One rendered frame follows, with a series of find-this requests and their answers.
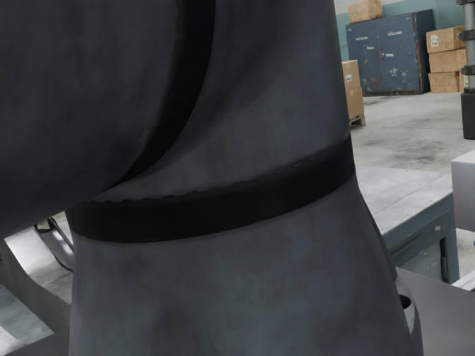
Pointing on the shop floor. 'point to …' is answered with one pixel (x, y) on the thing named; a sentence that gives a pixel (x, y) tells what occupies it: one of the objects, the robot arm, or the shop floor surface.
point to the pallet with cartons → (353, 93)
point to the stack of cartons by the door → (447, 60)
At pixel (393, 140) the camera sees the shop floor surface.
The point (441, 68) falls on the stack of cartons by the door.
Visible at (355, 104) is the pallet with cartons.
